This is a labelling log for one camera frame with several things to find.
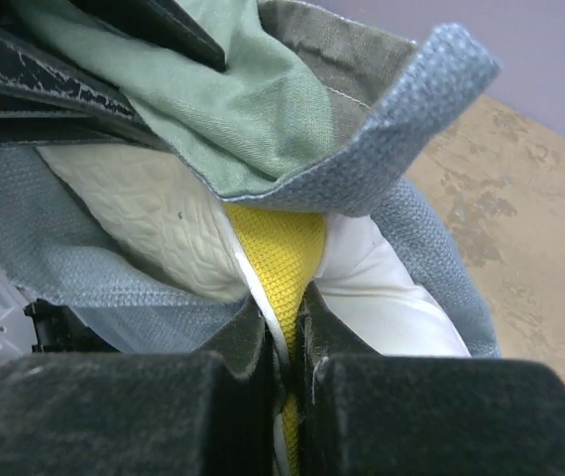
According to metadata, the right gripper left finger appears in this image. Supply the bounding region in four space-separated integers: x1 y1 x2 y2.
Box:
0 300 274 475

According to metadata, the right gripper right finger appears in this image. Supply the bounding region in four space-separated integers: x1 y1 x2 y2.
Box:
297 287 565 476

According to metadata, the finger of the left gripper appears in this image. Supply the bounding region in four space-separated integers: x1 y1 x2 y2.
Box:
0 9 165 149
72 0 227 72

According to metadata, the white quilted pillow yellow stripe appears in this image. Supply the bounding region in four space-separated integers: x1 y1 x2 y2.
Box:
37 146 472 476

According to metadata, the patchwork green beige pillowcase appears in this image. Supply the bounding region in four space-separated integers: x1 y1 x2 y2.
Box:
6 1 500 357

